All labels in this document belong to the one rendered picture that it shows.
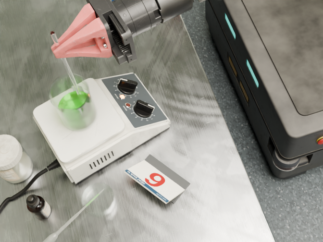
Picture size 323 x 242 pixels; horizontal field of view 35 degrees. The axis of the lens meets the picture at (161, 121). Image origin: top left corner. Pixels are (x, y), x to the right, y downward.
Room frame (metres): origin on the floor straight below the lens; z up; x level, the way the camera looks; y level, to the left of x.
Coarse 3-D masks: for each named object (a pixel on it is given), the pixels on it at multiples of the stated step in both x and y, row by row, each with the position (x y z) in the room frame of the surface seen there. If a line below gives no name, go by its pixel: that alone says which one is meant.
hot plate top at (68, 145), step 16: (96, 96) 0.46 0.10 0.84; (48, 112) 0.45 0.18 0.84; (112, 112) 0.42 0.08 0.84; (48, 128) 0.42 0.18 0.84; (64, 128) 0.41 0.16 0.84; (96, 128) 0.40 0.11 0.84; (112, 128) 0.39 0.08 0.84; (64, 144) 0.38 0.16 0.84; (80, 144) 0.38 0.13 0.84; (96, 144) 0.37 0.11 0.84; (64, 160) 0.35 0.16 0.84
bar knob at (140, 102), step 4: (140, 100) 0.45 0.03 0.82; (136, 104) 0.45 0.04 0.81; (140, 104) 0.44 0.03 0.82; (144, 104) 0.44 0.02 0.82; (148, 104) 0.44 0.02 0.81; (136, 108) 0.44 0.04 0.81; (140, 108) 0.44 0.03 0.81; (144, 108) 0.44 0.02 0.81; (148, 108) 0.44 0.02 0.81; (152, 108) 0.43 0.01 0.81; (136, 112) 0.43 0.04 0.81; (140, 112) 0.43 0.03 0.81; (144, 112) 0.43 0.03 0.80; (148, 112) 0.43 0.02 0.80; (140, 116) 0.43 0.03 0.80; (144, 116) 0.43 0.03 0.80; (148, 116) 0.43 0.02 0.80
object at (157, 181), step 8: (136, 168) 0.35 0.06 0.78; (144, 168) 0.35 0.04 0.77; (152, 168) 0.35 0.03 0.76; (144, 176) 0.33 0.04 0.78; (152, 176) 0.33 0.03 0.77; (160, 176) 0.33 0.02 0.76; (152, 184) 0.31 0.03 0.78; (160, 184) 0.31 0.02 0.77; (168, 184) 0.31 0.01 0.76; (160, 192) 0.29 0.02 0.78; (168, 192) 0.29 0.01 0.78; (176, 192) 0.29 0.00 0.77
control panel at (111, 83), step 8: (104, 80) 0.51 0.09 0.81; (112, 80) 0.51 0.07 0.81; (136, 80) 0.51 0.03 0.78; (112, 88) 0.49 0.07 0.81; (136, 88) 0.49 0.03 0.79; (144, 88) 0.49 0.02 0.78; (112, 96) 0.47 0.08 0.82; (128, 96) 0.47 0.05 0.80; (136, 96) 0.47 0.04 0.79; (144, 96) 0.48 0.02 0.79; (120, 104) 0.45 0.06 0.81; (152, 104) 0.46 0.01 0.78; (128, 112) 0.43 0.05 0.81; (152, 112) 0.44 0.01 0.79; (160, 112) 0.44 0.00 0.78; (136, 120) 0.42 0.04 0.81; (144, 120) 0.42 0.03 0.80; (152, 120) 0.42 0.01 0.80; (160, 120) 0.42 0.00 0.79
